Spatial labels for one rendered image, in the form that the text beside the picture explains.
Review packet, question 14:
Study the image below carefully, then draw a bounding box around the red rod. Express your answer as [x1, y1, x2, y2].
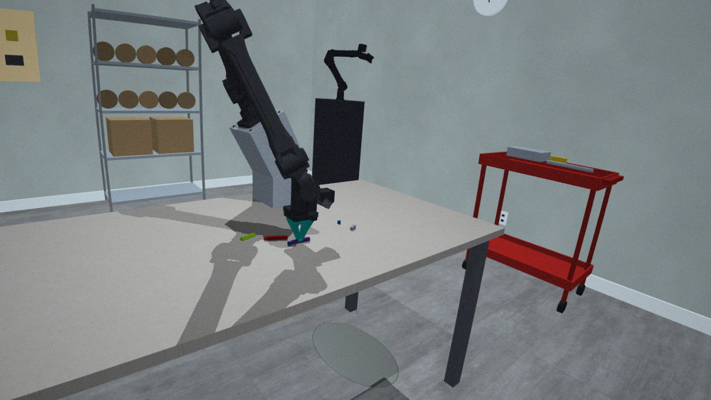
[264, 235, 288, 241]

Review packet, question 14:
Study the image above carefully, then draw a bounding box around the purple rod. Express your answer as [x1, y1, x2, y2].
[291, 237, 310, 245]

